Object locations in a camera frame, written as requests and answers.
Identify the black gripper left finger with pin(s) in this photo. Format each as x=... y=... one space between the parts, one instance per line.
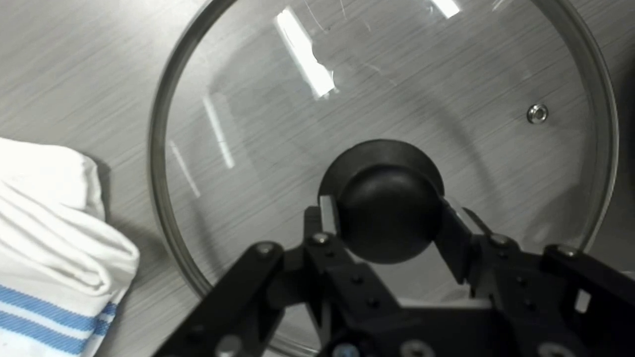
x=344 y=284

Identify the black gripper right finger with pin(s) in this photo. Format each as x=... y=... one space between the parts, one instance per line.
x=529 y=290

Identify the glass lid with black knob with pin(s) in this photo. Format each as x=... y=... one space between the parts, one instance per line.
x=265 y=165

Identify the white towel with blue stripes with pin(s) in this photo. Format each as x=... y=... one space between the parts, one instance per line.
x=46 y=264

